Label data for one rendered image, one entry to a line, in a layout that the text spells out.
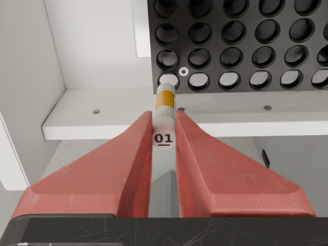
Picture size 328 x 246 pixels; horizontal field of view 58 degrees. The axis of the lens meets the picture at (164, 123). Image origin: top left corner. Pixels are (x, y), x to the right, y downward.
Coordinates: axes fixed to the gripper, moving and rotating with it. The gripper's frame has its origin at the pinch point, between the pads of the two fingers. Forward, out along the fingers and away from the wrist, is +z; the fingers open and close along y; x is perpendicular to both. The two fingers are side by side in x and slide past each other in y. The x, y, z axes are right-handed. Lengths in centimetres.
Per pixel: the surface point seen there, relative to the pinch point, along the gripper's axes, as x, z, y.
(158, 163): 86, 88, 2
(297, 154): 30, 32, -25
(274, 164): 41, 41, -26
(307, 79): 0.4, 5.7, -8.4
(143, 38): 0.0, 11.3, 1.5
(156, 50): -1.2, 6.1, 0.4
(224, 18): -3.0, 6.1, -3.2
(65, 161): 89, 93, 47
